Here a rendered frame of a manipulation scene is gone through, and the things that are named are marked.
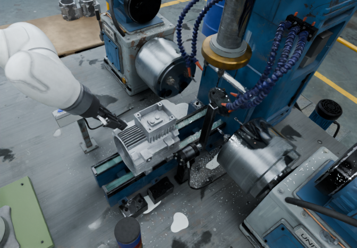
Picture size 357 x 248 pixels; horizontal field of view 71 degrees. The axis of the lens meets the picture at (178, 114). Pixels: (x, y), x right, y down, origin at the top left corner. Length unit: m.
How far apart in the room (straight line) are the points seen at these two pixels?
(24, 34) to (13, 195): 0.68
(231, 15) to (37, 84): 0.57
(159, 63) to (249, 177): 0.61
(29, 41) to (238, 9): 0.58
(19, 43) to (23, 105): 0.83
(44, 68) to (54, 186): 0.68
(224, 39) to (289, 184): 0.50
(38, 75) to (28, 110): 0.90
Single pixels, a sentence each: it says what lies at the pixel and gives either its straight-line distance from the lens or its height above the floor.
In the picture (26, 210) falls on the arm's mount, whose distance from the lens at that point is 1.17.
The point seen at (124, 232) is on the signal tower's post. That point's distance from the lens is 0.65.
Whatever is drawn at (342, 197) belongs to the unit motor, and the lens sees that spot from 0.76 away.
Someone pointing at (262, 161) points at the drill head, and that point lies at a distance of 0.88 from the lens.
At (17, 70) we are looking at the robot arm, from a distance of 0.63.
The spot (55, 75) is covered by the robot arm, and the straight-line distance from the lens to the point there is 0.64.
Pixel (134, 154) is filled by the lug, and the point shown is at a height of 1.09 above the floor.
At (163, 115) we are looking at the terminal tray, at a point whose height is 1.11.
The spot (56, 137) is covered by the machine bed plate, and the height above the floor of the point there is 0.80.
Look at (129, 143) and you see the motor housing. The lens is 0.89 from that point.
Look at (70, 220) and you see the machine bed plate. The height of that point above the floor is 0.80.
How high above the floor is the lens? 1.84
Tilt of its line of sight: 50 degrees down
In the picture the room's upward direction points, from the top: 8 degrees clockwise
